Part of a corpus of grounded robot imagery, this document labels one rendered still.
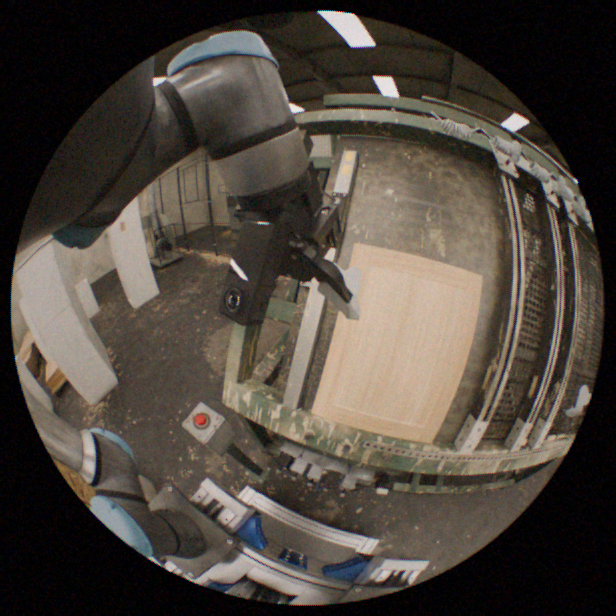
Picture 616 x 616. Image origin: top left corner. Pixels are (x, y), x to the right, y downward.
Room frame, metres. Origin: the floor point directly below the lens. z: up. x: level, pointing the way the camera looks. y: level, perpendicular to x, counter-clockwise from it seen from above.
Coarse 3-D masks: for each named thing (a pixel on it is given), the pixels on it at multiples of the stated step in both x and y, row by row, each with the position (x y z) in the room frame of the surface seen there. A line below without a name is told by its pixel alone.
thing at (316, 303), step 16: (352, 160) 0.80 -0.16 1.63; (352, 176) 0.76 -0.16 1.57; (336, 256) 0.61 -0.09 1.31; (320, 304) 0.51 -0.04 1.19; (304, 320) 0.50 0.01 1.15; (320, 320) 0.50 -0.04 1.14; (304, 336) 0.47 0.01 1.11; (304, 352) 0.44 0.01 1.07; (304, 368) 0.40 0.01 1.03; (288, 384) 0.38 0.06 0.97; (304, 384) 0.39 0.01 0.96; (288, 400) 0.35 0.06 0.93
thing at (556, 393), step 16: (560, 224) 0.45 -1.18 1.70; (576, 224) 0.34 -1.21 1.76; (576, 256) 0.29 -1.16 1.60; (576, 272) 0.26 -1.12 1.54; (576, 288) 0.22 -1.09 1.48; (576, 304) 0.19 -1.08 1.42; (576, 320) 0.15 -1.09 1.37; (576, 336) 0.11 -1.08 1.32; (560, 368) 0.08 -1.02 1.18; (560, 384) 0.02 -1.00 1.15; (560, 400) -0.04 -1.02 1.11; (544, 416) -0.03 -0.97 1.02; (544, 432) -0.10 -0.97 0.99
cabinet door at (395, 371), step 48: (384, 288) 0.51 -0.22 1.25; (432, 288) 0.47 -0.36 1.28; (480, 288) 0.42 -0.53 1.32; (336, 336) 0.46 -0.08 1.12; (384, 336) 0.42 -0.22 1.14; (432, 336) 0.38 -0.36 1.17; (336, 384) 0.36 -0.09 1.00; (384, 384) 0.33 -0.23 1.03; (432, 384) 0.29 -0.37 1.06; (384, 432) 0.22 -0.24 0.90; (432, 432) 0.17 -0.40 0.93
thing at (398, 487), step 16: (272, 352) 0.69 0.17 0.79; (256, 368) 0.59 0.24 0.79; (272, 368) 0.59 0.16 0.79; (240, 416) 0.39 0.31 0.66; (512, 416) 0.20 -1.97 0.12; (256, 432) 0.44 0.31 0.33; (272, 432) 0.50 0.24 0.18; (272, 448) 0.38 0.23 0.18; (544, 464) -0.46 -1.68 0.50; (512, 480) -0.42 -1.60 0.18
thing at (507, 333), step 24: (504, 168) 0.56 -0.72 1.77; (504, 192) 0.54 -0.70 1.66; (504, 216) 0.52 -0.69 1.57; (504, 240) 0.49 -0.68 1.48; (504, 264) 0.44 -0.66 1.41; (504, 288) 0.39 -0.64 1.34; (504, 312) 0.34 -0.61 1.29; (504, 336) 0.28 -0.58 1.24; (504, 360) 0.22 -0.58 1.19; (504, 384) 0.17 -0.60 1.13; (480, 408) 0.16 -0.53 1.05; (480, 432) 0.09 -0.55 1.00
